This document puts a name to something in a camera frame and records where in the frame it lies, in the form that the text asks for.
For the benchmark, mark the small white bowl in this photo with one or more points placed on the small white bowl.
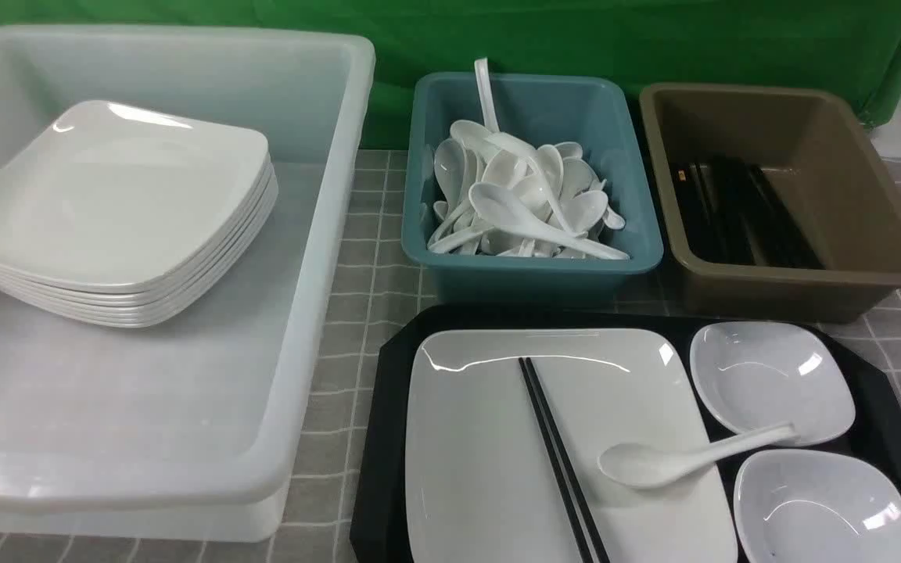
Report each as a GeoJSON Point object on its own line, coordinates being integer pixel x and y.
{"type": "Point", "coordinates": [750, 374]}
{"type": "Point", "coordinates": [799, 505]}

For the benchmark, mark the green backdrop cloth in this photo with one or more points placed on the green backdrop cloth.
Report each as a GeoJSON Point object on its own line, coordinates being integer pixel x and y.
{"type": "Point", "coordinates": [849, 48]}

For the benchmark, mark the black chopstick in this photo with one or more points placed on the black chopstick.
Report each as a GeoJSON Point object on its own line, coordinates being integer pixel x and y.
{"type": "Point", "coordinates": [556, 466]}
{"type": "Point", "coordinates": [593, 536]}

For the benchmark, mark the large translucent white bin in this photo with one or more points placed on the large translucent white bin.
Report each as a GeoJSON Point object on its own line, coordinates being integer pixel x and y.
{"type": "Point", "coordinates": [187, 430]}

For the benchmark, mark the white ceramic soup spoon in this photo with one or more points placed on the white ceramic soup spoon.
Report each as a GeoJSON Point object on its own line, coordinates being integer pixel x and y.
{"type": "Point", "coordinates": [640, 466]}

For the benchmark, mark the pile of white spoons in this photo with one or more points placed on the pile of white spoons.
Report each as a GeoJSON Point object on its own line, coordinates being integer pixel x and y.
{"type": "Point", "coordinates": [501, 196]}

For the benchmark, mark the teal plastic bin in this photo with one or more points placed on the teal plastic bin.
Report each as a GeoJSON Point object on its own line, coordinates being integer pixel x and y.
{"type": "Point", "coordinates": [539, 109]}

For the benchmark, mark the stack of white plates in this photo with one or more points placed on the stack of white plates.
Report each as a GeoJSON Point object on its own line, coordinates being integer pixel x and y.
{"type": "Point", "coordinates": [143, 309]}

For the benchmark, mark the black serving tray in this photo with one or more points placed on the black serving tray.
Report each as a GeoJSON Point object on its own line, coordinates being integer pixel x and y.
{"type": "Point", "coordinates": [378, 530]}

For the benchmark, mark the top stacked white plate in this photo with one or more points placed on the top stacked white plate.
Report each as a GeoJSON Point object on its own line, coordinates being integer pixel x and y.
{"type": "Point", "coordinates": [117, 197]}

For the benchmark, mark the brown plastic bin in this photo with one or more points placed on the brown plastic bin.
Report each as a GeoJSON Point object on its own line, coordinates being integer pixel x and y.
{"type": "Point", "coordinates": [822, 164]}

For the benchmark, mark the upright white spoon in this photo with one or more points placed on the upright white spoon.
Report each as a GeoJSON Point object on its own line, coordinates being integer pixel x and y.
{"type": "Point", "coordinates": [486, 97]}

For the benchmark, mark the large white rice plate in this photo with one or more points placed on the large white rice plate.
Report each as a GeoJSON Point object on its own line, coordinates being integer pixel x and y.
{"type": "Point", "coordinates": [479, 486]}

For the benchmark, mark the pile of black chopsticks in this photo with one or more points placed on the pile of black chopsticks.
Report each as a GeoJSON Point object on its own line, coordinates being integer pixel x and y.
{"type": "Point", "coordinates": [732, 214]}

